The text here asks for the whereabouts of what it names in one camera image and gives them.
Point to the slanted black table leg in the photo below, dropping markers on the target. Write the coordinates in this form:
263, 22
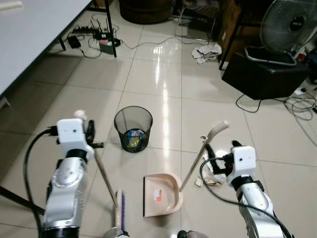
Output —
20, 201

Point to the brown cardboard box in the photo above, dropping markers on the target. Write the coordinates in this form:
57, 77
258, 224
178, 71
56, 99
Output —
230, 22

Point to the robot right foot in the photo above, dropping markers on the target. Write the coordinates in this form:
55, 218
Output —
192, 234

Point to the beige broom with blue bristles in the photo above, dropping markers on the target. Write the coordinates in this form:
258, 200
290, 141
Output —
106, 181

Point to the black mesh waste bin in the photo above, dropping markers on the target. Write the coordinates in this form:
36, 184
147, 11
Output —
132, 119

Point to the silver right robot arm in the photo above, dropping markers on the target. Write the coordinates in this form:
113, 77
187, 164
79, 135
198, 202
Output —
255, 203

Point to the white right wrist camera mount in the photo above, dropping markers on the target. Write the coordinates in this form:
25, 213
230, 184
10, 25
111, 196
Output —
243, 161

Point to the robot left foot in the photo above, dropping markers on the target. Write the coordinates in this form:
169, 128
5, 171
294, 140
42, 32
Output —
116, 233

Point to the crumpled white paper scrap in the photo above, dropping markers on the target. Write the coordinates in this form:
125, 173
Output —
212, 179

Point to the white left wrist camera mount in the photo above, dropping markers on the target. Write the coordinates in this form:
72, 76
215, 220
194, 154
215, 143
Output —
72, 133

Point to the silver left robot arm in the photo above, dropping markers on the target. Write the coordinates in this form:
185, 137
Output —
67, 183

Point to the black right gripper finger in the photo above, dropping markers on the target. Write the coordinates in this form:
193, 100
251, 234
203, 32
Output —
210, 150

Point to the white plug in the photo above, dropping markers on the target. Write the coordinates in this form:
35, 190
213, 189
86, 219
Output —
300, 91

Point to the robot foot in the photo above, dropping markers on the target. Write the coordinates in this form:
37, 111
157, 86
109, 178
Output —
192, 234
116, 233

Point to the black metal table leg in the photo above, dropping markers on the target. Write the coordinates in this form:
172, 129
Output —
108, 29

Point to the grey floor fan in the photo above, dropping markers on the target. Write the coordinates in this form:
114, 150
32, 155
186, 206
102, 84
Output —
287, 25

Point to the black shelf leg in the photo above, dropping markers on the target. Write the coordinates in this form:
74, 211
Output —
229, 42

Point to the dark brown wooden barrel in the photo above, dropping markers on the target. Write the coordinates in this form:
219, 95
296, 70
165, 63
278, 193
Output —
146, 11

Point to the black power adapter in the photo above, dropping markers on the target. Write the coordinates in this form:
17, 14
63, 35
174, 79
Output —
74, 42

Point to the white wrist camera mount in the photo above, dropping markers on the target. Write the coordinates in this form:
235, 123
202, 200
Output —
72, 133
243, 161

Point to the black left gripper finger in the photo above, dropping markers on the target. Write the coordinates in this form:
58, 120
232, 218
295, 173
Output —
98, 145

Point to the crumpled grey white rag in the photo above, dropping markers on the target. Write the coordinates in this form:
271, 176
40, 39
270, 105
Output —
207, 52

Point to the black box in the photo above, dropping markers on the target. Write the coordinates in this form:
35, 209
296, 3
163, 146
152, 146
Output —
262, 79

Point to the blue yellow wrapper trash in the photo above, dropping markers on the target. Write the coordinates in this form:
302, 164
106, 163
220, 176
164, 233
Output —
133, 140

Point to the metal frame chair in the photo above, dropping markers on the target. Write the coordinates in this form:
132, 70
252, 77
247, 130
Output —
195, 20

